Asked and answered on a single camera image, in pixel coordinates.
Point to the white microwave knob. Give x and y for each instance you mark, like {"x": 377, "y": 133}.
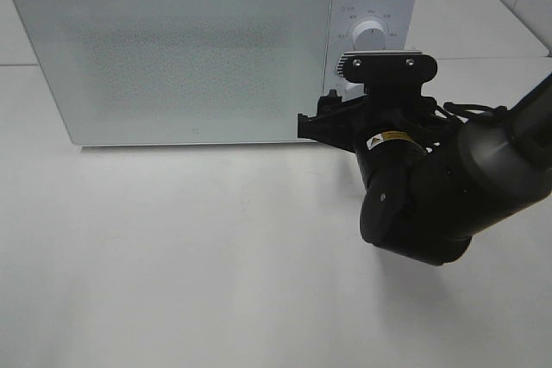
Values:
{"x": 353, "y": 90}
{"x": 369, "y": 35}

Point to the white microwave door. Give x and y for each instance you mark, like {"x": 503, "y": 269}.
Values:
{"x": 163, "y": 72}

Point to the white microwave oven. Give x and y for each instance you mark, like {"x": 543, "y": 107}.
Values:
{"x": 184, "y": 72}

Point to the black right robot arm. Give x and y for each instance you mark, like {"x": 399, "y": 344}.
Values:
{"x": 436, "y": 175}

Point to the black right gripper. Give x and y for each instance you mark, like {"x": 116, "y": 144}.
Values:
{"x": 391, "y": 126}

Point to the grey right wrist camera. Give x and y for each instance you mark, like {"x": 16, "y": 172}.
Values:
{"x": 387, "y": 67}

